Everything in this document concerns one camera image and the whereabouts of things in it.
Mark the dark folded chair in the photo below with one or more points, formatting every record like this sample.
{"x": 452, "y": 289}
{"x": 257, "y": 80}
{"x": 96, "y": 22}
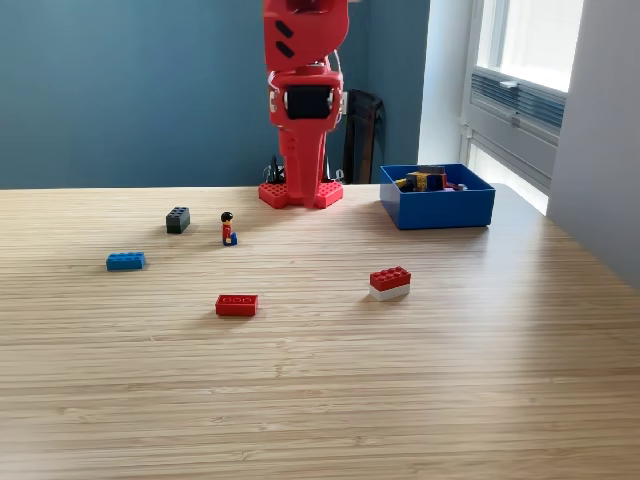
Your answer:
{"x": 365, "y": 140}

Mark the grey window vent unit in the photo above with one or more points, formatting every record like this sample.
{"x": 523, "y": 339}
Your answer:
{"x": 515, "y": 135}

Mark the toy figure red shirt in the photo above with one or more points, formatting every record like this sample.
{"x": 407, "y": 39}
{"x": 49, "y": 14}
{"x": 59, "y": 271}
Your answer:
{"x": 226, "y": 231}

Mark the small yellow toy digger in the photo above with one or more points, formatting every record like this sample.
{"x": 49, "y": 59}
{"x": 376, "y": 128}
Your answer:
{"x": 420, "y": 180}

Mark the red building brick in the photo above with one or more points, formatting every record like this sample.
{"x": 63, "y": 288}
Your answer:
{"x": 236, "y": 306}

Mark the blue plastic bin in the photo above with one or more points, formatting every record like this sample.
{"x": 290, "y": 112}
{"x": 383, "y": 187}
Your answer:
{"x": 442, "y": 210}

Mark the black building brick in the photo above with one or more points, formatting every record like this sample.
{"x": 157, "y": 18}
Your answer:
{"x": 177, "y": 220}

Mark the blue flat building brick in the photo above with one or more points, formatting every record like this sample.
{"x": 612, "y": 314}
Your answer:
{"x": 125, "y": 262}

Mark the red on white brick stack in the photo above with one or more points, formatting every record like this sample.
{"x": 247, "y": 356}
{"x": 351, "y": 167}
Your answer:
{"x": 390, "y": 280}

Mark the white window frame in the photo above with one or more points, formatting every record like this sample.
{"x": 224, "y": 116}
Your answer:
{"x": 492, "y": 30}

